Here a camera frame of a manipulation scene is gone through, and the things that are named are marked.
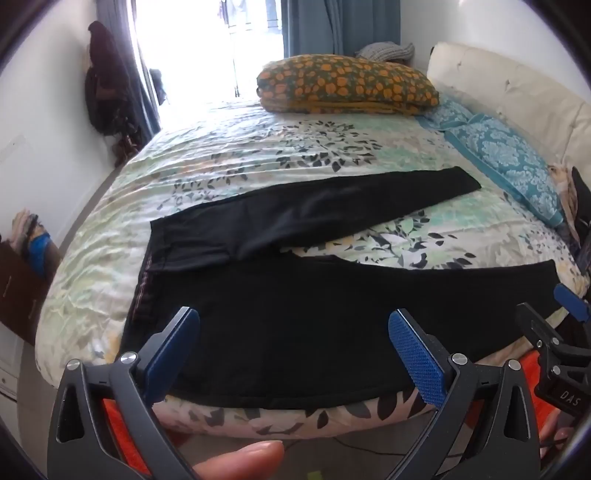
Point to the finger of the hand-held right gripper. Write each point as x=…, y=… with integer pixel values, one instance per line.
x=535, y=325
x=572, y=301

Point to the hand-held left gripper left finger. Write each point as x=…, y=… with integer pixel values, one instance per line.
x=173, y=351

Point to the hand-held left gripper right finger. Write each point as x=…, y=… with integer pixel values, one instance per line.
x=415, y=356

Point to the black pants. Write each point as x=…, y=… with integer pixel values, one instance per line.
x=300, y=323

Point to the person's left hand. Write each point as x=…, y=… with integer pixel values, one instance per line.
x=240, y=458

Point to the orange rug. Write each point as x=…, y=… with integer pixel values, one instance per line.
x=531, y=369

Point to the black cloth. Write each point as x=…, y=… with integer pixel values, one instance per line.
x=582, y=198

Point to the beige patterned cloth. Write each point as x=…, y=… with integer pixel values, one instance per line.
x=561, y=194

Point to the large teal damask pillow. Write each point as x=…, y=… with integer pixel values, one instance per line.
x=508, y=161

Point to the brown wooden cabinet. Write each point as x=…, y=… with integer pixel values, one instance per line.
x=18, y=295

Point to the pile of clothes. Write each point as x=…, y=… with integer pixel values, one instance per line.
x=32, y=230

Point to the cream padded headboard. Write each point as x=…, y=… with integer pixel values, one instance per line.
x=508, y=87

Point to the small teal damask pillow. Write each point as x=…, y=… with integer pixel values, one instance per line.
x=445, y=113

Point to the bed with floral leaf sheet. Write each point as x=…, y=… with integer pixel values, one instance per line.
x=277, y=147

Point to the dark blurry object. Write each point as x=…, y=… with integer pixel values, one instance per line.
x=158, y=85

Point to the dark hanging clothes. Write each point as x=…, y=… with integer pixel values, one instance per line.
x=106, y=83

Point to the folded orange floral blanket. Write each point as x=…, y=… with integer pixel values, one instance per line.
x=346, y=83

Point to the dark curtain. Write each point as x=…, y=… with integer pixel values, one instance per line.
x=138, y=69

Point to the grey knitted cushion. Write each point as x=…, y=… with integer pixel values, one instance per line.
x=385, y=50

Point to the sliding glass door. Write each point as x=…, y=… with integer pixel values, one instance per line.
x=207, y=46

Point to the blue curtain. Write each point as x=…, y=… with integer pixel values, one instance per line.
x=341, y=25

